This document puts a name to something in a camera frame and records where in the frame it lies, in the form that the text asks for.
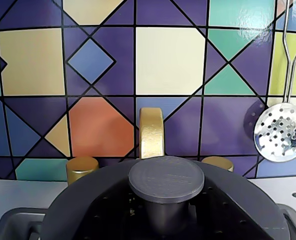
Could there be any gray lid with knob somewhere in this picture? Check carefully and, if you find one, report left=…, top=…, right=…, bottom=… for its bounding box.
left=41, top=154, right=292, bottom=240

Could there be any gray pot recipient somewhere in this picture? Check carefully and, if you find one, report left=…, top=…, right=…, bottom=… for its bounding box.
left=29, top=209, right=296, bottom=240

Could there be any gold toy faucet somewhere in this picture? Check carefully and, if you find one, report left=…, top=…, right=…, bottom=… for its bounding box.
left=138, top=107, right=167, bottom=160

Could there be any blue toy kitchen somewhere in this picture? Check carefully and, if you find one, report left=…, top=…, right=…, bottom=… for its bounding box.
left=0, top=0, right=296, bottom=240

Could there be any gold faucet knob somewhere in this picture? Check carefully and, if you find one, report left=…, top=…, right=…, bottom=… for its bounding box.
left=66, top=156, right=100, bottom=186
left=202, top=155, right=235, bottom=174

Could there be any steel perforated skimmer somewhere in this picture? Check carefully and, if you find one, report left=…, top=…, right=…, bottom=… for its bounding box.
left=253, top=0, right=296, bottom=163

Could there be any gray toy sink basin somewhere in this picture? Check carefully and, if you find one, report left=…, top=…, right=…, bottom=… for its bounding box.
left=0, top=203, right=296, bottom=240

